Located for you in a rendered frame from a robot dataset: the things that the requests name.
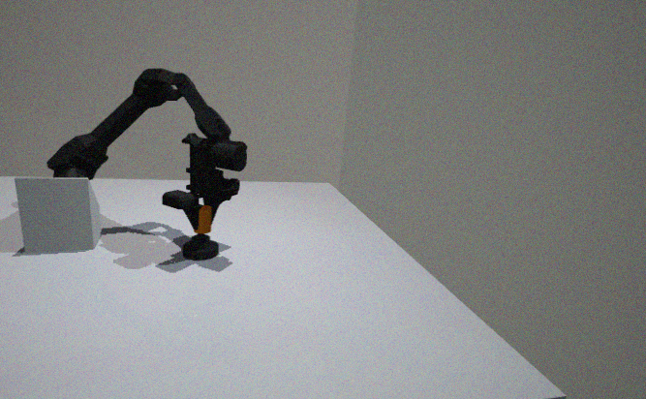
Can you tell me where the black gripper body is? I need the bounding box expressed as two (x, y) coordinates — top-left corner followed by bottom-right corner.
(163, 165), (219, 209)

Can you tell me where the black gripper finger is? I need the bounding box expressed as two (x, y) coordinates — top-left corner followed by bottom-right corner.
(202, 197), (224, 224)
(183, 204), (202, 230)

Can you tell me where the black round pedestal with shaft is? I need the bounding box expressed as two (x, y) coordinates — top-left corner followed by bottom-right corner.
(183, 233), (219, 261)

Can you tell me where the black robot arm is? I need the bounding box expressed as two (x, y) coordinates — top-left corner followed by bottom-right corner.
(46, 68), (248, 201)

